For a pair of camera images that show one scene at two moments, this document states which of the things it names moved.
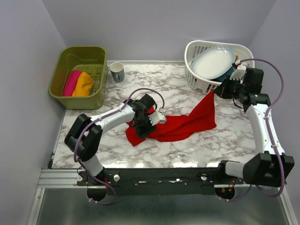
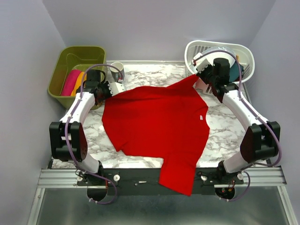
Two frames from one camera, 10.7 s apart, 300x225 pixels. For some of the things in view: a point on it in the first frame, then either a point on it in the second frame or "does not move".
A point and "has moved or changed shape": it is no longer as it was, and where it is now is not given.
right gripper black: x=222 y=90 -> x=200 y=75
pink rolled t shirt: x=71 y=83 does not move
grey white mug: x=116 y=69 does not move
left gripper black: x=143 y=132 -> x=106 y=85
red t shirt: x=201 y=118 has moved or changed shape
